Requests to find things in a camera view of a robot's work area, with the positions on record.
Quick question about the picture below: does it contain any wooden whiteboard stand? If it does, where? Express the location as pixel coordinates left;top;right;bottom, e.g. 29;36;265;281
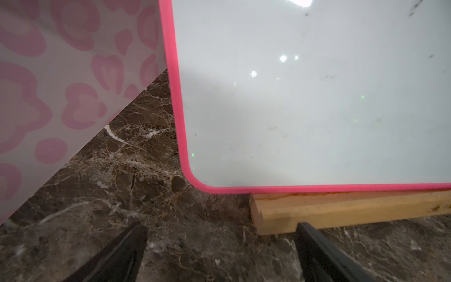
250;190;451;235

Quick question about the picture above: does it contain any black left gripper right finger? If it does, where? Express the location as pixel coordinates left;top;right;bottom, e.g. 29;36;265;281
295;222;374;282

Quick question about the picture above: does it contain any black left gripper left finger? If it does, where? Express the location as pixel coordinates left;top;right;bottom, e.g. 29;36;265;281
65;223;148;282

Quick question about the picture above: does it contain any pink framed whiteboard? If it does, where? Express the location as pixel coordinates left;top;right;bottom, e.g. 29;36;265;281
159;1;451;194

